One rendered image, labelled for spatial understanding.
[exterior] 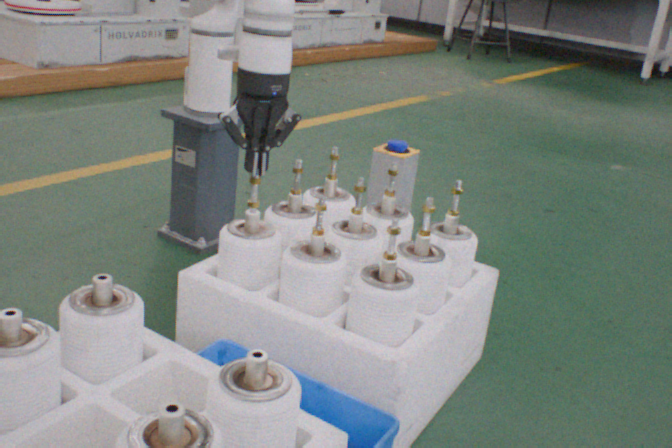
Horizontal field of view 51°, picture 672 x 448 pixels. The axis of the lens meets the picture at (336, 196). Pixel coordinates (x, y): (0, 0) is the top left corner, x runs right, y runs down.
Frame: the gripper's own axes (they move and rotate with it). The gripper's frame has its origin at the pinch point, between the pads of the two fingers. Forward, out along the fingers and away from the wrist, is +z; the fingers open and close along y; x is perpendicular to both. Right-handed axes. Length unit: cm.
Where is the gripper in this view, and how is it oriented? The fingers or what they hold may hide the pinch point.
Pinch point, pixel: (256, 162)
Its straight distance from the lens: 107.0
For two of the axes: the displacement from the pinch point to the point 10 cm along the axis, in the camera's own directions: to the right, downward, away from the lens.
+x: -5.2, -3.4, 7.8
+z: -1.2, 9.4, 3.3
